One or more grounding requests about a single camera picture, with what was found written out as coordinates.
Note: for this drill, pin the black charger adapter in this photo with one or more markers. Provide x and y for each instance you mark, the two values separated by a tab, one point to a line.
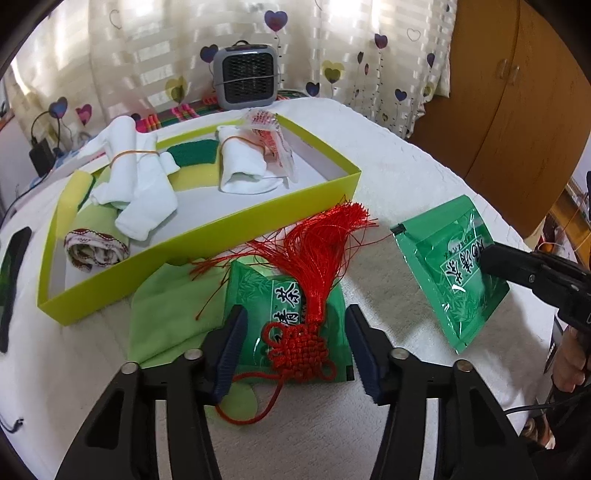
41	154

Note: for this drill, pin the small white rolled towel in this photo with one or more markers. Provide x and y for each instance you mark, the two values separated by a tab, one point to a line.
240	166

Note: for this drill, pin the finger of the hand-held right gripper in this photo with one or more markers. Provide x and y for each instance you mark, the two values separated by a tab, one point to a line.
512	267

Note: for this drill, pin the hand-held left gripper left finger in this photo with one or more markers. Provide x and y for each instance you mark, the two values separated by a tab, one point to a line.
231	355

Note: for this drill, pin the rolled patterned cloth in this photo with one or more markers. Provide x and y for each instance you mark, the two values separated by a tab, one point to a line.
92	251

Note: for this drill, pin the light green cloth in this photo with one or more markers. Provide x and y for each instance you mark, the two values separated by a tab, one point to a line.
166	314

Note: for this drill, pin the clear red-printed plastic packet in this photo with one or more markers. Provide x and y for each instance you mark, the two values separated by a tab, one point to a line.
272	138

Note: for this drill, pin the black smartphone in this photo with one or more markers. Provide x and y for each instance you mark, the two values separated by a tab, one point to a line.
11	277

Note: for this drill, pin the green tea packet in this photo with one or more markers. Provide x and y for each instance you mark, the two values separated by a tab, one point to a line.
249	295
443	286

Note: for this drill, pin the wooden wardrobe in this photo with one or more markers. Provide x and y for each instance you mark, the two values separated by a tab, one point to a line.
508	115

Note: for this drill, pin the small grey heater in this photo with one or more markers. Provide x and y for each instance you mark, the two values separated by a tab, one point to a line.
244	76

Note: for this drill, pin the colourful striped cloth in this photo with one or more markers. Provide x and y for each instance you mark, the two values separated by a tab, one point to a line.
184	113

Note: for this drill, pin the red knot tassel ornament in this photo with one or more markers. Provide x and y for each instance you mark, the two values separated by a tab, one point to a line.
300	350

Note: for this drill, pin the person's right hand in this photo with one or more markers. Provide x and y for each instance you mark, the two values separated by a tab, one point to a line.
570	364

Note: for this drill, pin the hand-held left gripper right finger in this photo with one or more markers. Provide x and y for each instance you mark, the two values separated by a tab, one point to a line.
364	360

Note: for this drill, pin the large white towel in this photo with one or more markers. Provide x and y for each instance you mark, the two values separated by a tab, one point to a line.
143	184

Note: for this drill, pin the heart-print white curtain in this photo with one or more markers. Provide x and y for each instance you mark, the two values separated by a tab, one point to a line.
161	37

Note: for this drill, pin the lime green cardboard box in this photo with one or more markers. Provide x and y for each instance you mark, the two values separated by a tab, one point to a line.
207	230

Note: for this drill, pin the person's right forearm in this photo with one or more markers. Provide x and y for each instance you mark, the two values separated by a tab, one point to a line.
572	429

